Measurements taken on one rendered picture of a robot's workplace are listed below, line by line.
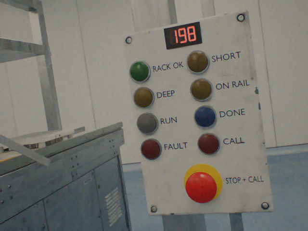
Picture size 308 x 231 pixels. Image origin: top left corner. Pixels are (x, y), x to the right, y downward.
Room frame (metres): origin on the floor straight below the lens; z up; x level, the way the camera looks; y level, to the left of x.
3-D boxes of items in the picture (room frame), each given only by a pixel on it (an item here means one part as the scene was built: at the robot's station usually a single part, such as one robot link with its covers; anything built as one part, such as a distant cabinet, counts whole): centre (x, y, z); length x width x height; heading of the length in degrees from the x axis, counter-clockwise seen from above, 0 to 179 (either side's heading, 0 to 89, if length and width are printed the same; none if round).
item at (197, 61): (0.41, -0.06, 1.03); 0.03 x 0.01 x 0.03; 74
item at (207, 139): (0.41, -0.06, 0.92); 0.03 x 0.01 x 0.03; 74
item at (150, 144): (0.43, 0.01, 0.92); 0.03 x 0.01 x 0.03; 74
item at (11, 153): (1.41, 0.55, 0.83); 0.24 x 0.24 x 0.02; 73
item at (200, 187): (0.41, -0.05, 0.87); 0.04 x 0.04 x 0.04; 74
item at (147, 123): (0.43, 0.01, 0.96); 0.03 x 0.01 x 0.03; 74
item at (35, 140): (1.41, 0.55, 0.88); 0.25 x 0.24 x 0.02; 73
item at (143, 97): (0.43, 0.01, 0.99); 0.03 x 0.01 x 0.03; 74
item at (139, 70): (0.43, 0.01, 1.03); 0.03 x 0.01 x 0.03; 74
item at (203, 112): (0.41, -0.06, 0.96); 0.03 x 0.01 x 0.03; 74
